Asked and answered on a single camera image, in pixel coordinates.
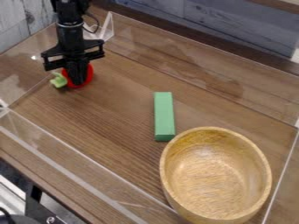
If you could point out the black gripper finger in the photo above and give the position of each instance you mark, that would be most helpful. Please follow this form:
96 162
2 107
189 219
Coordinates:
72 72
81 71

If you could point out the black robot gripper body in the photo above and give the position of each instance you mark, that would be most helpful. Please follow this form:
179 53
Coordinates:
73 51

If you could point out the clear acrylic enclosure wall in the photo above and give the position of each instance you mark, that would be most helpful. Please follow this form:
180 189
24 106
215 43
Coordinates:
82 142

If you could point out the wooden oval bowl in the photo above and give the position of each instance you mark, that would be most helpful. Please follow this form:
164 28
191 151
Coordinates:
215 176

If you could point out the green rectangular block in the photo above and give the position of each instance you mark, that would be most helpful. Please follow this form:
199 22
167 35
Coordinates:
163 116

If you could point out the red plush strawberry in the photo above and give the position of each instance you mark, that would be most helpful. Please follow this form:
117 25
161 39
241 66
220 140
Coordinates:
61 79

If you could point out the black table frame leg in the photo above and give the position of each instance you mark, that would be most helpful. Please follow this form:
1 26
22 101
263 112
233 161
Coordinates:
34 210

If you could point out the clear acrylic corner bracket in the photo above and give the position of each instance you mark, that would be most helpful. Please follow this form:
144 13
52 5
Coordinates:
98 31

